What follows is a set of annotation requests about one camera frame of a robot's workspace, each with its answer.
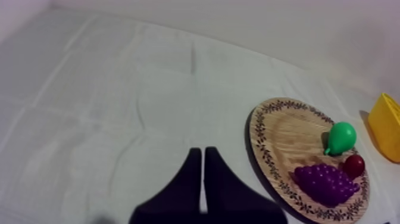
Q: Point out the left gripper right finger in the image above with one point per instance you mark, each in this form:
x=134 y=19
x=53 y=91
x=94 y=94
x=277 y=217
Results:
x=231 y=197

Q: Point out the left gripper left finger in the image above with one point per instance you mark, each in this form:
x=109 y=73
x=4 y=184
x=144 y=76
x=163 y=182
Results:
x=178 y=197

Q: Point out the round wooden board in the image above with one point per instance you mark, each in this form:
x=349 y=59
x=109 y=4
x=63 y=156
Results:
x=290 y=140

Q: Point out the yellow plastic basket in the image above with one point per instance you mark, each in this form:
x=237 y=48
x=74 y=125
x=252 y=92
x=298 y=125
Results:
x=387 y=131

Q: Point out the purple toy grapes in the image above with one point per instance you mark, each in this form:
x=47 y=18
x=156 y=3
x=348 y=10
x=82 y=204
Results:
x=325 y=184

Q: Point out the green toy pear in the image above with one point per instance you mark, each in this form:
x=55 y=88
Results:
x=342 y=137

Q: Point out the small red fruit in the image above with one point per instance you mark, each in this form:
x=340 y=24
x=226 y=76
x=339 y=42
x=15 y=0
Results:
x=354 y=165

